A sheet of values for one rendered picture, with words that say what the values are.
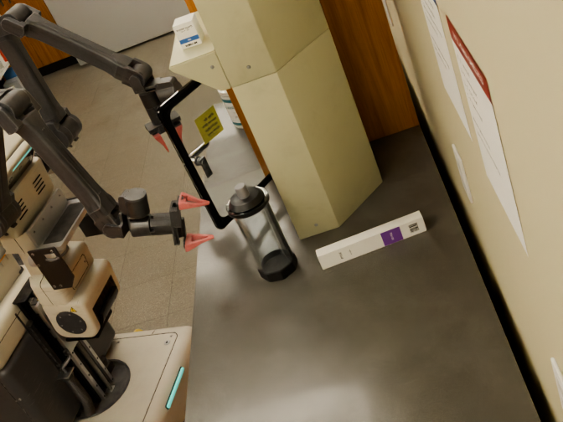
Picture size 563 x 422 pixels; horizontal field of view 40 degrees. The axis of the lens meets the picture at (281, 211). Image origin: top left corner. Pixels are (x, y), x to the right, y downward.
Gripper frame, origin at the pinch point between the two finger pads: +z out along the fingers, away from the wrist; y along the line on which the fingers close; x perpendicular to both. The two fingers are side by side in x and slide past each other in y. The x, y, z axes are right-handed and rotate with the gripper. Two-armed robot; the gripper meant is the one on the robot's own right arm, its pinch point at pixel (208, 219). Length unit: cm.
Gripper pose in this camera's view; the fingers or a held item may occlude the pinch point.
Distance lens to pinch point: 197.7
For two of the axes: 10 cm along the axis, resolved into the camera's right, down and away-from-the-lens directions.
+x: -0.3, -4.3, 9.0
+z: 10.0, -0.8, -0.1
